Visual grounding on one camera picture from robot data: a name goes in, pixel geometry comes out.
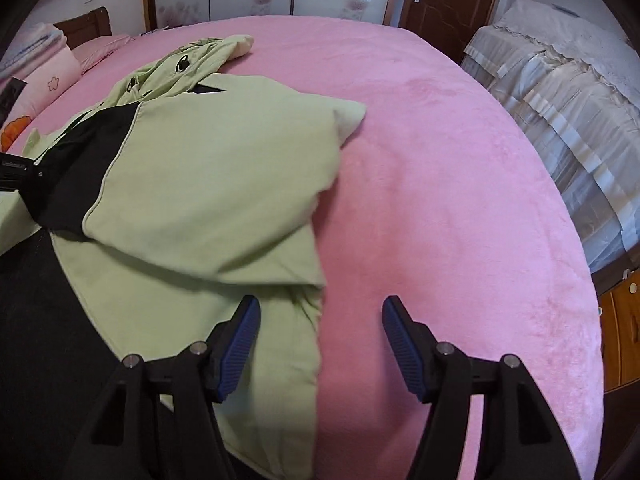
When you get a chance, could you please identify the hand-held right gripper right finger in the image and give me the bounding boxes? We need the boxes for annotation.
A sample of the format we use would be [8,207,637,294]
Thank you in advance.
[382,295,584,480]

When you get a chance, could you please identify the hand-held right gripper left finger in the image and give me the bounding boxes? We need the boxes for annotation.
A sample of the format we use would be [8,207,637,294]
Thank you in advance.
[65,294,262,480]

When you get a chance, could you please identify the green and black hoodie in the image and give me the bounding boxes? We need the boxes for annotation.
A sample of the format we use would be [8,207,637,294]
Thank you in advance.
[0,34,369,480]

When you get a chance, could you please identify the pink flower print pillow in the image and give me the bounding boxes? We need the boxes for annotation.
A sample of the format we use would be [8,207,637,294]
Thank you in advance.
[0,51,83,153]

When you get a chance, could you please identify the folded striped blankets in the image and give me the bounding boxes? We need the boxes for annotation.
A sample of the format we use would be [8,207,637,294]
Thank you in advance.
[0,22,69,80]

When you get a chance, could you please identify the pink ruffled pillow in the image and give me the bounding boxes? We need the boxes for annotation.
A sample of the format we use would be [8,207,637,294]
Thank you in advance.
[70,35,135,77]

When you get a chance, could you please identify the dark wooden headboard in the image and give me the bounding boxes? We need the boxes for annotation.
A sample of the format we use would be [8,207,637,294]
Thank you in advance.
[52,6,112,50]

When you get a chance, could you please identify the pink fleece blanket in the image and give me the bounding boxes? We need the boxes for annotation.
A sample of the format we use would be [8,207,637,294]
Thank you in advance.
[0,15,608,480]

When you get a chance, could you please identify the wooden drawer cabinet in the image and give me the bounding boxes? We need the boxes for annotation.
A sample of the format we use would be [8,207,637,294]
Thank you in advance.
[590,264,640,392]

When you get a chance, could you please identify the brown wooden door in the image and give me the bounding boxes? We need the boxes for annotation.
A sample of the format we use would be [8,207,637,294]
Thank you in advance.
[396,0,509,64]

